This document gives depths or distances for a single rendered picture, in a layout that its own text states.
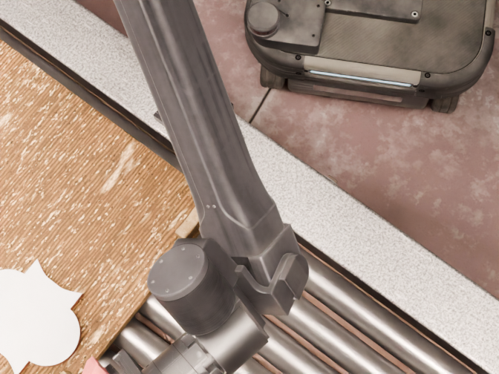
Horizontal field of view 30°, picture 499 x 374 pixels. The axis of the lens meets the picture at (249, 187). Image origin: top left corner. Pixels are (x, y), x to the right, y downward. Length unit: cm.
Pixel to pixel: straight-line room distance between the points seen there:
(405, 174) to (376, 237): 100
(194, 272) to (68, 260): 43
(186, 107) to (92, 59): 52
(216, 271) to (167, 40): 20
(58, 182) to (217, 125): 45
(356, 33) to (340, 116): 26
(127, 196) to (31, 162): 14
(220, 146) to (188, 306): 14
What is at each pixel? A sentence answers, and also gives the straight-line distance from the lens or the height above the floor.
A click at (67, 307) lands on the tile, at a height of 95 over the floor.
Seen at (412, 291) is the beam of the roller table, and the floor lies 91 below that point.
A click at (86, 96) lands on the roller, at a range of 128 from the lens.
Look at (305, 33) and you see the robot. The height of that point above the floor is 28.
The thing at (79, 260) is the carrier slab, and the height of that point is 94.
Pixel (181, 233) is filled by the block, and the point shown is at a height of 96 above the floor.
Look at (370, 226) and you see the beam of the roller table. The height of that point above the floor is 91.
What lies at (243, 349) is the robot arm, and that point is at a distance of 84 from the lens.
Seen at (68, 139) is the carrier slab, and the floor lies 94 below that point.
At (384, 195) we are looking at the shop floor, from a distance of 217.
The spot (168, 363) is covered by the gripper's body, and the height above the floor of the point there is 125.
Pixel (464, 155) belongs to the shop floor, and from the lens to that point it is 223.
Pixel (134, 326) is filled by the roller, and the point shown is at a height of 92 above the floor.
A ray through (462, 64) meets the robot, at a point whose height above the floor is 24.
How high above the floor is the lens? 207
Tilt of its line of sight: 73 degrees down
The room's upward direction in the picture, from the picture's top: 7 degrees counter-clockwise
